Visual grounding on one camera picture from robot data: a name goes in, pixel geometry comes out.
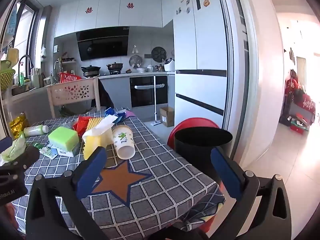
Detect red plastic basket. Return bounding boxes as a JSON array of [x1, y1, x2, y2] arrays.
[[59, 72, 82, 83]]

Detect round dark hanging pan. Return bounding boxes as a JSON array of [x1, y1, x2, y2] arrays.
[[151, 47, 167, 62]]

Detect gold foil bag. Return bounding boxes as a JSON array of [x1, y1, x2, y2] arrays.
[[9, 112, 30, 139]]

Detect grey checked star tablecloth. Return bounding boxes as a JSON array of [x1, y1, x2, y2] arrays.
[[10, 107, 225, 240]]

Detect light green plastic wrapper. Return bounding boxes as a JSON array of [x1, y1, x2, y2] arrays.
[[0, 134, 27, 162]]

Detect white paper cup green print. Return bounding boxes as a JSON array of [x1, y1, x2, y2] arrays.
[[112, 125, 136, 160]]

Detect round silver steamer rack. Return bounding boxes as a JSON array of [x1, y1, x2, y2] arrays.
[[129, 55, 142, 68]]

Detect white paper tissue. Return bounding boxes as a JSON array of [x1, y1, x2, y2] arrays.
[[82, 115, 118, 140]]

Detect blue and white packaging bag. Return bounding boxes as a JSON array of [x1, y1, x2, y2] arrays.
[[104, 107, 127, 125]]

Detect red printed gift box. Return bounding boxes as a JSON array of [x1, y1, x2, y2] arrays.
[[285, 70, 317, 130]]

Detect red plastic stool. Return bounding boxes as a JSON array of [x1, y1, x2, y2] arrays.
[[167, 117, 220, 150]]

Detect kitchen window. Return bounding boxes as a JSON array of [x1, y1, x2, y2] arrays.
[[5, 0, 38, 80]]

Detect white and blue box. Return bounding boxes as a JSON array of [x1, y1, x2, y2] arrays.
[[50, 144, 79, 157]]

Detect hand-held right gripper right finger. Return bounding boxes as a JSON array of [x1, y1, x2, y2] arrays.
[[211, 146, 292, 240]]

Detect sliding door frame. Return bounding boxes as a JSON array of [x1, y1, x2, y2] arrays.
[[215, 0, 258, 163]]

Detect black plastic bag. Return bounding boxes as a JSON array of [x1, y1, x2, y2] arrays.
[[91, 79, 115, 109]]

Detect dark cooking pot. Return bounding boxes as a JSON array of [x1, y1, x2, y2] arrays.
[[107, 62, 124, 72]]

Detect red plastic bag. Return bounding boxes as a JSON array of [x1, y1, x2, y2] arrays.
[[72, 116, 90, 137]]

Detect green plastic colander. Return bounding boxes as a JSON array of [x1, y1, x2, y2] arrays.
[[0, 66, 15, 90]]

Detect white mop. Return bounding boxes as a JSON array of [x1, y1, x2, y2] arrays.
[[149, 75, 162, 127]]

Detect black range hood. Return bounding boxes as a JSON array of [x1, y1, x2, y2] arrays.
[[76, 26, 130, 61]]

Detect white rice cooker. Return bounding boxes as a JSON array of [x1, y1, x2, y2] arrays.
[[164, 58, 175, 72]]

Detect black kitchen faucet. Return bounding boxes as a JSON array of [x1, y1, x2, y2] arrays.
[[18, 55, 34, 85]]

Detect black wok with lid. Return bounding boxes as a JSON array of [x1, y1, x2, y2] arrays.
[[81, 65, 101, 77]]

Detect cream cut-out storage rack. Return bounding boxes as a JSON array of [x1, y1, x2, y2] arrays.
[[46, 77, 101, 118]]

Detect black trash bin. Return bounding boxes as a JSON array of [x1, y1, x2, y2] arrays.
[[174, 127, 234, 185]]

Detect cardboard box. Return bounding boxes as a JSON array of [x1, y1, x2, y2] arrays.
[[159, 106, 175, 127]]

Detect green sponge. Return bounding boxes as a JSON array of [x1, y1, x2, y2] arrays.
[[48, 127, 79, 152]]

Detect black built-in oven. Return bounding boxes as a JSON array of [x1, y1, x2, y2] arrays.
[[129, 75, 168, 108]]

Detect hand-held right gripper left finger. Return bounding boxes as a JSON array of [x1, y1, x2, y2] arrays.
[[25, 146, 110, 240]]

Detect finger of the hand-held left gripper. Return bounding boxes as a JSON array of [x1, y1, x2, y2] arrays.
[[0, 137, 13, 153], [0, 146, 40, 174]]

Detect grey kitchen counter unit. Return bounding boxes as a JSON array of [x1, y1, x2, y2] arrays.
[[0, 70, 175, 120]]

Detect white refrigerator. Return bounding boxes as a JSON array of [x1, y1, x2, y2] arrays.
[[172, 0, 228, 117]]

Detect white wall cabinets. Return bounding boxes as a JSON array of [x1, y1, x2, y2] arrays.
[[54, 0, 174, 38]]

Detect green leafy vegetables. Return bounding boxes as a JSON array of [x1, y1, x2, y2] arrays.
[[59, 105, 75, 117]]

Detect white plastic bottle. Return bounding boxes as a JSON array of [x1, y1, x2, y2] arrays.
[[23, 124, 49, 137]]

